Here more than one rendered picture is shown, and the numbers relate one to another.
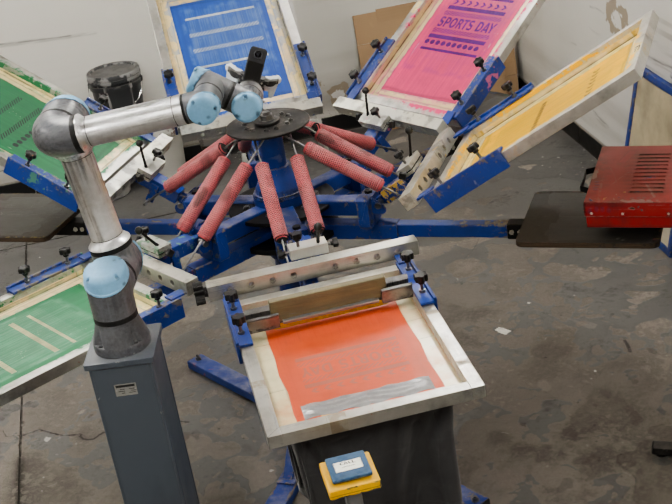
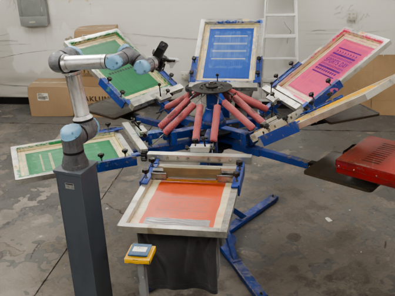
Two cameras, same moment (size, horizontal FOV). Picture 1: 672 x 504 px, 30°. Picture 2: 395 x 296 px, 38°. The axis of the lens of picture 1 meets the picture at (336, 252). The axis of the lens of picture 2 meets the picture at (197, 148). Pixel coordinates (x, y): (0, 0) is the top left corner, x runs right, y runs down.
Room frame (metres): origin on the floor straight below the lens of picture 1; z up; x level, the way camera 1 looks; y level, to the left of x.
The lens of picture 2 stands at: (0.40, -1.04, 2.52)
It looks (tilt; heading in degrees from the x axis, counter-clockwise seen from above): 23 degrees down; 19
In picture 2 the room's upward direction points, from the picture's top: 3 degrees counter-clockwise
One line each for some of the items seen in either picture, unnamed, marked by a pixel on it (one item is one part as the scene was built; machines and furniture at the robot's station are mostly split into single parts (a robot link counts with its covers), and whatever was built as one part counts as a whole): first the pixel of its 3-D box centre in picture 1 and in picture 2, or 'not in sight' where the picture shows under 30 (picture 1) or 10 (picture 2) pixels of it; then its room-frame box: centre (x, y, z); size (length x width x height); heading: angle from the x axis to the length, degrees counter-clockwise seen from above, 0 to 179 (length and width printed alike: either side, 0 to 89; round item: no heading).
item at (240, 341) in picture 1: (239, 328); (150, 175); (3.32, 0.32, 0.98); 0.30 x 0.05 x 0.07; 8
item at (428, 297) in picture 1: (416, 287); (238, 179); (3.40, -0.23, 0.98); 0.30 x 0.05 x 0.07; 8
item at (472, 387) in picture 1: (345, 346); (186, 196); (3.12, 0.01, 0.97); 0.79 x 0.58 x 0.04; 8
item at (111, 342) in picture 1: (118, 327); (74, 157); (2.92, 0.59, 1.25); 0.15 x 0.15 x 0.10
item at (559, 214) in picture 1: (465, 226); (290, 158); (3.92, -0.46, 0.91); 1.34 x 0.40 x 0.08; 68
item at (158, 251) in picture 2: (380, 469); (177, 259); (2.83, -0.03, 0.74); 0.45 x 0.03 x 0.43; 98
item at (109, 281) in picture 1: (109, 287); (72, 137); (2.93, 0.59, 1.37); 0.13 x 0.12 x 0.14; 175
